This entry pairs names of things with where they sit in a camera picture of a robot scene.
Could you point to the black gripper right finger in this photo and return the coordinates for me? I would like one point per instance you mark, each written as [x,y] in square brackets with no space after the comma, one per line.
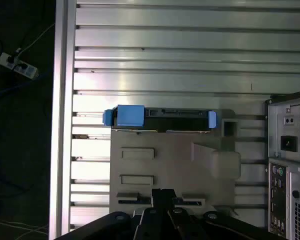
[183,225]

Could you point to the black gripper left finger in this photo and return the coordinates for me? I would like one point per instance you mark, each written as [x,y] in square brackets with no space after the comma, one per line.
[147,225]

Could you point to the hard disk in blue carrier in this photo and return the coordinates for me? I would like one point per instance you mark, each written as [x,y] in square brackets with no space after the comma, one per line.
[130,116]

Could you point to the beige plastic parts rack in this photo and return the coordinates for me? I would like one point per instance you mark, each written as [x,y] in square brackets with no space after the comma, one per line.
[172,160]

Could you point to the grey metal PC case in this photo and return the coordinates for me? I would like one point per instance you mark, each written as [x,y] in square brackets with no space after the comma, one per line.
[287,155]

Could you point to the white power strip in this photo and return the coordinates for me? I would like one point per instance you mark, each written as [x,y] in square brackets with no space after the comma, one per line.
[16,65]

